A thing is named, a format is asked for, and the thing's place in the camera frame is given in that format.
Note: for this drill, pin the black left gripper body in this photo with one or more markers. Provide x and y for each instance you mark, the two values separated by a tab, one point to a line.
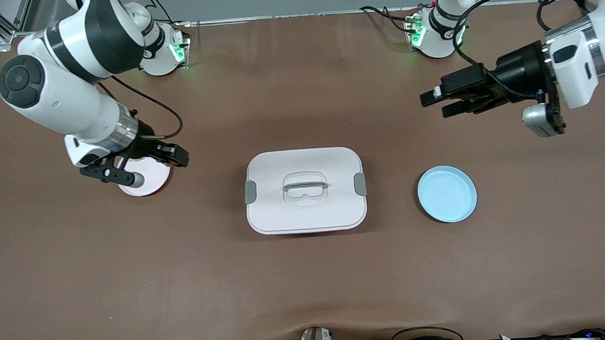
521	69

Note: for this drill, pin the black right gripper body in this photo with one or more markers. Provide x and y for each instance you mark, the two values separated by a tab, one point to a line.
147	145

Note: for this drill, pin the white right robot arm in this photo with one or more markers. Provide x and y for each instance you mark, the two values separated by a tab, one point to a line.
61	105

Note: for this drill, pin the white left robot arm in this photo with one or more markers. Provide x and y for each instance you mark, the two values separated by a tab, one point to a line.
577	72

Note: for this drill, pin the white lidded box grey latches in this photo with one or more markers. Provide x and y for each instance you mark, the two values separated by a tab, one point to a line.
305	216

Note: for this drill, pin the pink round plate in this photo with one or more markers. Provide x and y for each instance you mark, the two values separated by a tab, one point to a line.
153	179

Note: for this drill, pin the light blue round plate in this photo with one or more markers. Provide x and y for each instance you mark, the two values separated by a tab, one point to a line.
446	196

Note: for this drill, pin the brown table cover sheet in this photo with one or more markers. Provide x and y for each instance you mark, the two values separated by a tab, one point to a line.
308	283

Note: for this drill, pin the silver table edge rail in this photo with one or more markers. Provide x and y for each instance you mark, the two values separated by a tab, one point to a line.
299	15

